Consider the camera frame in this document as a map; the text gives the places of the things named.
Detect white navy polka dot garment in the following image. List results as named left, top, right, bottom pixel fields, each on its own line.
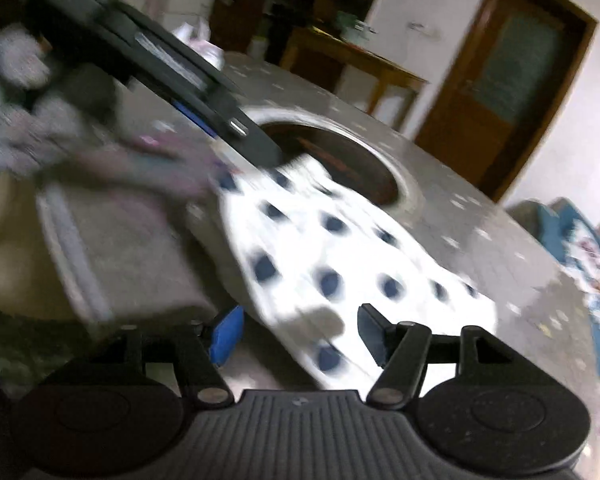
left=214, top=156, right=498, bottom=394

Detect grey star quilted table cover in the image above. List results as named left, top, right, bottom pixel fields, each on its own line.
left=36, top=52, right=600, bottom=445

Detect round black induction cooktop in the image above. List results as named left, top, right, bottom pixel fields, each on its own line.
left=246, top=105, right=425, bottom=224

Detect blue sectional sofa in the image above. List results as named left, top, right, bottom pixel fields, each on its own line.
left=507, top=198, right=600, bottom=374

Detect butterfly print blanket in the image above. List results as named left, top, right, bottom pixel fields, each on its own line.
left=565, top=220, right=600, bottom=329

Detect brown wooden side table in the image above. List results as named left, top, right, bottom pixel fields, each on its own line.
left=280, top=27, right=428, bottom=115

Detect brown wooden door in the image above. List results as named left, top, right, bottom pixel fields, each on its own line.
left=415, top=0, right=597, bottom=202

